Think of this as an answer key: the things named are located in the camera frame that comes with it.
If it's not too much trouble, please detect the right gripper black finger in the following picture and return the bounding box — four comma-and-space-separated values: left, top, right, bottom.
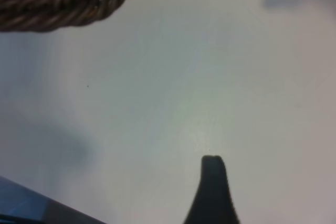
183, 154, 241, 224

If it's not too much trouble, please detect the dark brown wicker basket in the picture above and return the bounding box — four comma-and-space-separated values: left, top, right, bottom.
0, 0, 138, 34

